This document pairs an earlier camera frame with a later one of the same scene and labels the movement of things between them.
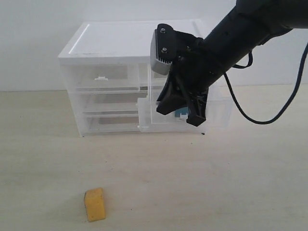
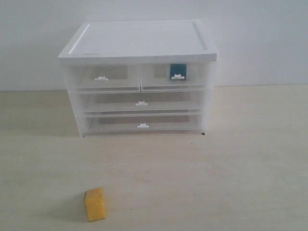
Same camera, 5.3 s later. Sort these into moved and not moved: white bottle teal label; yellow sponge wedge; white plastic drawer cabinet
Moved: white bottle teal label
Not moved: white plastic drawer cabinet; yellow sponge wedge
